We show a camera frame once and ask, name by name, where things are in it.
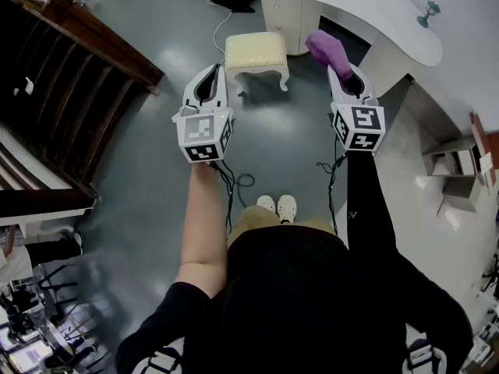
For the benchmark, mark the brown wooden slatted frame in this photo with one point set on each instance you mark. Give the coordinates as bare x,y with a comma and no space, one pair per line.
58,84

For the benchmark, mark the purple cloth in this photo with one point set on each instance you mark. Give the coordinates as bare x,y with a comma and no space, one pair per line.
329,51

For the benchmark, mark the white brown striped bed base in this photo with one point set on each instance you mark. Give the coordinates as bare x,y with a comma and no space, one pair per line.
23,216

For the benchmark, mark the grey step shelf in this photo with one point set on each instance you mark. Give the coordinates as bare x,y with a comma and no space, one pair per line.
456,177

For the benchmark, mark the cream upholstered footstool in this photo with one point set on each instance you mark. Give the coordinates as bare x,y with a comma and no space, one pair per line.
255,51

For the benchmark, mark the reddish brown box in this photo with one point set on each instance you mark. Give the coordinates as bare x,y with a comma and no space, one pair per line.
483,146

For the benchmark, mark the person's right forearm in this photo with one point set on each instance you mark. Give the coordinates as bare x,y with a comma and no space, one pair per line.
366,201

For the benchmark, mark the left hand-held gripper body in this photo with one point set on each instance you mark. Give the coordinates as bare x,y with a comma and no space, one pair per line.
199,131

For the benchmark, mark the person's black shirt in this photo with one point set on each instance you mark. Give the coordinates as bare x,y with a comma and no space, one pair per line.
296,306

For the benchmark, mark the person's left white shoe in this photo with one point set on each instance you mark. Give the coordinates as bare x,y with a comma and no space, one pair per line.
267,203

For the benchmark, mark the teal lantern ornament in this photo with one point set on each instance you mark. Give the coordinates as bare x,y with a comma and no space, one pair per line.
429,14

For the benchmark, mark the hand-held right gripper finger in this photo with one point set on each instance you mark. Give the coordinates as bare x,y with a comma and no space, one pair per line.
368,90
335,88

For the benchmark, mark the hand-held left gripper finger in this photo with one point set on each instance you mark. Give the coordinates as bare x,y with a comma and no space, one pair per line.
223,92
190,96

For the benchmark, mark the person's left forearm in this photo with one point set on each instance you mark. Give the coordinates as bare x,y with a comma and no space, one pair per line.
204,216

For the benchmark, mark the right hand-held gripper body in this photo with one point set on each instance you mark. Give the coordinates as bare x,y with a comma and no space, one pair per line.
364,119

